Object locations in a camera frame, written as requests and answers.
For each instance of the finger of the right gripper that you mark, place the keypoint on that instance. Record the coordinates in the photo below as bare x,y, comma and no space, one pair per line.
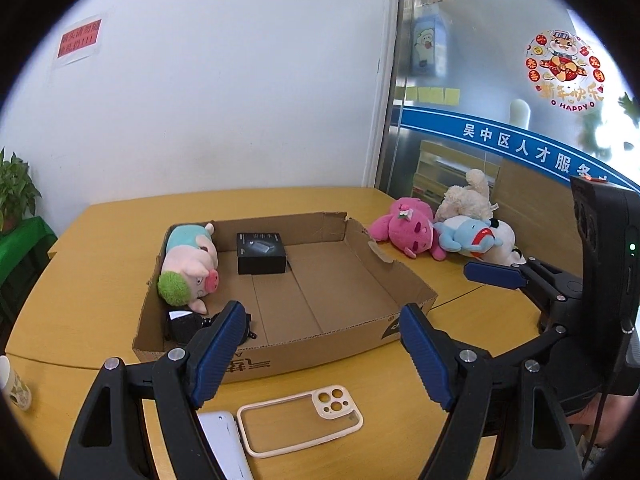
492,274

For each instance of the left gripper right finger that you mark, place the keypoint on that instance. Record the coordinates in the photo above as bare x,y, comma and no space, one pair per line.
515,397

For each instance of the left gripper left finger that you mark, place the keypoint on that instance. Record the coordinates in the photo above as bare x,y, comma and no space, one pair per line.
110,440

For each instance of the clear beige phone case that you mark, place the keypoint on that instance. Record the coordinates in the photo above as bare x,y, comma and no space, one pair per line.
293,423

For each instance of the white dog plush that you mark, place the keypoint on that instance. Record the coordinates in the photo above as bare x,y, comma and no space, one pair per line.
506,253

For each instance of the blue elephant plush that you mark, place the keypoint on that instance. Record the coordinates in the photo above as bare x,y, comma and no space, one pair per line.
466,236

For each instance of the cream fluffy plush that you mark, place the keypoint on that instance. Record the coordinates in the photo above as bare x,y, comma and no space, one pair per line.
472,200

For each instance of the pink bear plush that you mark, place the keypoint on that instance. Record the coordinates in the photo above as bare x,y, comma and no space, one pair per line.
409,226

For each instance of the paper cup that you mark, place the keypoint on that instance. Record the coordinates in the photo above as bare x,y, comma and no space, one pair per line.
12,385

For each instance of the blue window banner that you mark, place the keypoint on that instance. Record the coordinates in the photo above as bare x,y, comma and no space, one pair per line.
552,158

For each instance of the black device in box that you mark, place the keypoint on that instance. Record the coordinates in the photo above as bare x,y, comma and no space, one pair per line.
182,325

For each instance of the shallow cardboard box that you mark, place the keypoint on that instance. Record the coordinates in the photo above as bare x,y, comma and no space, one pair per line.
339,295

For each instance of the pig plush green hair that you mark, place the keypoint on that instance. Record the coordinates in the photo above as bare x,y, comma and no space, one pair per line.
189,269

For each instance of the yellow sticky notes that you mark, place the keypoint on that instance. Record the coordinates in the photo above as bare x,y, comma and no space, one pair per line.
429,95

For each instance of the green cloth side table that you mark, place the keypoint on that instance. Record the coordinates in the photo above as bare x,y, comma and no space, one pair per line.
30,240

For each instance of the new year window sticker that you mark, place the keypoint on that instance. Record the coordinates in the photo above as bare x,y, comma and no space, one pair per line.
564,71

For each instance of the black product box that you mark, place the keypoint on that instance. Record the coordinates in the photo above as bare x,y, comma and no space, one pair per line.
260,253

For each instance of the blue cartoon poster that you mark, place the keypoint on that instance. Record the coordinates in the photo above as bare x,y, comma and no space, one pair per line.
429,47

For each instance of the green potted plant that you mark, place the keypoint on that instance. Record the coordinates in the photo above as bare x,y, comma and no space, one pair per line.
19,194

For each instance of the red wall notice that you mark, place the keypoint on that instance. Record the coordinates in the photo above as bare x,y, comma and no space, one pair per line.
79,38

